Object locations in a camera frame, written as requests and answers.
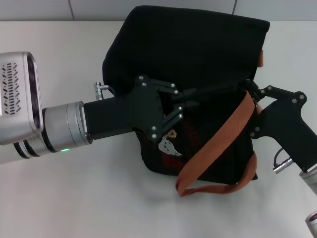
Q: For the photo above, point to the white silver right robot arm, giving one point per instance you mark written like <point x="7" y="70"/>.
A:
<point x="310" y="181"/>

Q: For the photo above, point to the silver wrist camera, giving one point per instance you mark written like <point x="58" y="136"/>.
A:
<point x="17" y="96"/>
<point x="312" y="221"/>

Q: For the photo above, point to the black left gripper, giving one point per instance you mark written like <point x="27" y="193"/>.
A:
<point x="123" y="114"/>

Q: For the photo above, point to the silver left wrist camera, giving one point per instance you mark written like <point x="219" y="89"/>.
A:
<point x="17" y="96"/>

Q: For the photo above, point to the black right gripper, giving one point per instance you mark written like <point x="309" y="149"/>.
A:
<point x="284" y="119"/>

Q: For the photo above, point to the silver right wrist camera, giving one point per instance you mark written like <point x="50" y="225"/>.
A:
<point x="312" y="221"/>

